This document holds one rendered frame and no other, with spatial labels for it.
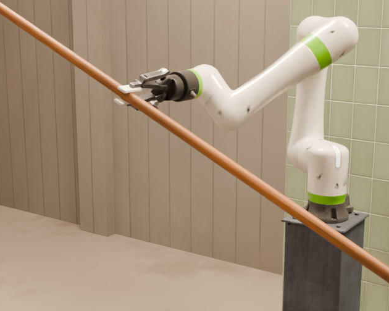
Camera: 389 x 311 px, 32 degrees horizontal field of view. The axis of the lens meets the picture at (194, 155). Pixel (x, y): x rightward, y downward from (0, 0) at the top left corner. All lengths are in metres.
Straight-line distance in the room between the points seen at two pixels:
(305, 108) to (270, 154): 2.41
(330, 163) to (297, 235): 0.27
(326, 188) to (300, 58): 0.43
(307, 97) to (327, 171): 0.28
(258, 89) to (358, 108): 0.83
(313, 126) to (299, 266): 0.47
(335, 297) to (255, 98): 0.70
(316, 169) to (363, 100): 0.66
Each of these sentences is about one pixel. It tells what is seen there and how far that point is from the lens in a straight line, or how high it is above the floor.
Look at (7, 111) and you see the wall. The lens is 6.43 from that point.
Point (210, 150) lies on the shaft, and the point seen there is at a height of 1.54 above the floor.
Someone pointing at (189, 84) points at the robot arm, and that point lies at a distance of 2.03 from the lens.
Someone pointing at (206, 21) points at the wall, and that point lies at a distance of 4.91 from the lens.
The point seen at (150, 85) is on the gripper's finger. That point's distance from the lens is 1.93.
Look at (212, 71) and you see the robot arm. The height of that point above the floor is 1.69.
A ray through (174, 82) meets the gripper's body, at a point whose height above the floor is 1.67.
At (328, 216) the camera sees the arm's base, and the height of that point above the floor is 1.22.
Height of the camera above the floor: 1.91
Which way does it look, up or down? 13 degrees down
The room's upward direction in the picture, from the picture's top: straight up
